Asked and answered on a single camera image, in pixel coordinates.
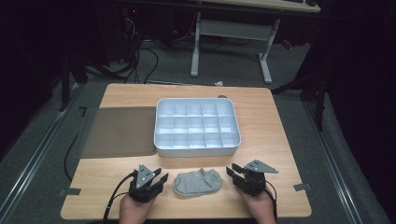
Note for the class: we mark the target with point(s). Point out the white paper scrap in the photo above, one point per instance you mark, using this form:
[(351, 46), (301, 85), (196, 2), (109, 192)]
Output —
[(219, 83)]

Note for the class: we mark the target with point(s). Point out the person's right hand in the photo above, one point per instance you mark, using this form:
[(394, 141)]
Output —
[(261, 208)]

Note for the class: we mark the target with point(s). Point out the grey sock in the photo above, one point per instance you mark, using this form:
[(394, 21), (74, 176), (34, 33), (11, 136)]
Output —
[(196, 183)]

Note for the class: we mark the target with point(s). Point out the metal floor rail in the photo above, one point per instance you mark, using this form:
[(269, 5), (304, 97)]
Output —
[(333, 165), (34, 158)]

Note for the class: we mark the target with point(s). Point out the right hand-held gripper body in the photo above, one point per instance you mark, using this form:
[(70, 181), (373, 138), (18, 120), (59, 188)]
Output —
[(255, 180)]

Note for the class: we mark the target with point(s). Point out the grey tape piece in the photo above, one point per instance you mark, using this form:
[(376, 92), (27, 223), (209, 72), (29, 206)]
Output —
[(70, 191), (302, 187)]

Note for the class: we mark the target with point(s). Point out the white frame desk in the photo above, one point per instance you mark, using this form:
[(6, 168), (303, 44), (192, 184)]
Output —
[(233, 29)]

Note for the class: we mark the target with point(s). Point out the black metal stand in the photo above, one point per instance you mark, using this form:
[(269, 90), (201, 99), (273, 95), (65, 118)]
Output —
[(319, 99), (65, 81)]

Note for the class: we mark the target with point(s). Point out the person's left hand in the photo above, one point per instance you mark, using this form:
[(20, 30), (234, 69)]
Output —
[(134, 211)]

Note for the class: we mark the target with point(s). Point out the translucent grey box lid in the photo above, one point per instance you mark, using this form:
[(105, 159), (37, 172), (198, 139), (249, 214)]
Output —
[(120, 132)]

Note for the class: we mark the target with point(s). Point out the dark round table grommet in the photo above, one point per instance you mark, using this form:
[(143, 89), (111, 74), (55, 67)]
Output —
[(222, 96)]

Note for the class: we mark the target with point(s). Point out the white compartment storage box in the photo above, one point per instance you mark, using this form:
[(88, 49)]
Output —
[(196, 124)]

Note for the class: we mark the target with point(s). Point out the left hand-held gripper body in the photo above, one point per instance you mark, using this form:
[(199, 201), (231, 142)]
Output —
[(144, 186)]

